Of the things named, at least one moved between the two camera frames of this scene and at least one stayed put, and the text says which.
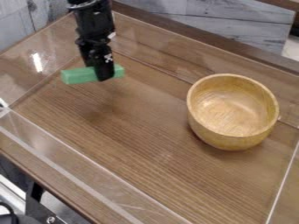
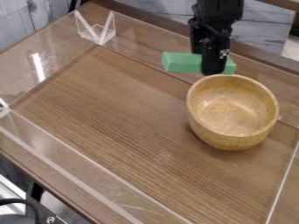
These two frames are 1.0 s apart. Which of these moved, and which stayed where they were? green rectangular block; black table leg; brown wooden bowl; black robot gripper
Moved: green rectangular block; black robot gripper
Stayed: brown wooden bowl; black table leg
